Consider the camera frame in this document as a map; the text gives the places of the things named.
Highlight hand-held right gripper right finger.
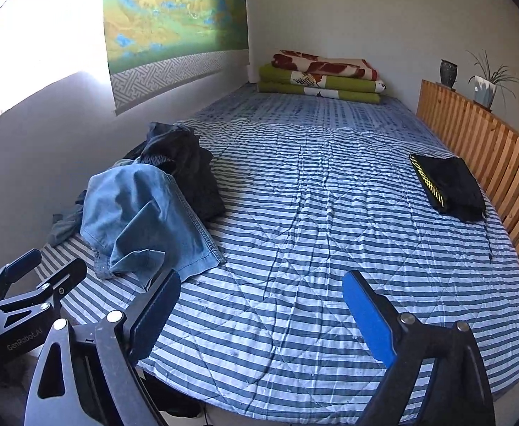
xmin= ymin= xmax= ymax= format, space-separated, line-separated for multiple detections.
xmin=343 ymin=270 xmax=496 ymax=426

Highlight dark ceramic vase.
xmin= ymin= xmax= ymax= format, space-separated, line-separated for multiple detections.
xmin=440 ymin=59 xmax=459 ymax=89

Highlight potted plant in white pot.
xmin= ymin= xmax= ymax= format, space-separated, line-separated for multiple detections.
xmin=465 ymin=50 xmax=519 ymax=110

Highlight landscape wall scroll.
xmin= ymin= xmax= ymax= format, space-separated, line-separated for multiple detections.
xmin=102 ymin=0 xmax=249 ymax=114

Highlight bright window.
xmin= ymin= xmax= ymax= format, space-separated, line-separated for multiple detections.
xmin=0 ymin=0 xmax=109 ymax=135

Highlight wooden slatted bed rail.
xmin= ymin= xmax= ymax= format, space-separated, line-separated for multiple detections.
xmin=416 ymin=79 xmax=519 ymax=312

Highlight blue denim jeans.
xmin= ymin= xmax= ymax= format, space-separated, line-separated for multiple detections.
xmin=81 ymin=163 xmax=227 ymax=280

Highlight blue striped bed quilt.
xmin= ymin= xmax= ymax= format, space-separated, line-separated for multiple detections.
xmin=38 ymin=84 xmax=519 ymax=414

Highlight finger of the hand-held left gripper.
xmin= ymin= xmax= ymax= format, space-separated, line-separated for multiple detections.
xmin=0 ymin=248 xmax=43 ymax=303
xmin=0 ymin=257 xmax=88 ymax=321

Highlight grey cloth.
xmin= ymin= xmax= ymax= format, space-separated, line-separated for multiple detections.
xmin=49 ymin=190 xmax=87 ymax=247

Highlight red white folded blanket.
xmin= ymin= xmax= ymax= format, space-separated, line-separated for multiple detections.
xmin=272 ymin=50 xmax=380 ymax=82

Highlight black garment with yellow trim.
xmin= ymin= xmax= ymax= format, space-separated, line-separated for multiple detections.
xmin=409 ymin=153 xmax=494 ymax=263

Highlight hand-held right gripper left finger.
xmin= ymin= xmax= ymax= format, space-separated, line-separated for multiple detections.
xmin=23 ymin=270 xmax=181 ymax=426

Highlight dark navy drawstring shorts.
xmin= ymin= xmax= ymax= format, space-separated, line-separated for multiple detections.
xmin=124 ymin=121 xmax=226 ymax=222

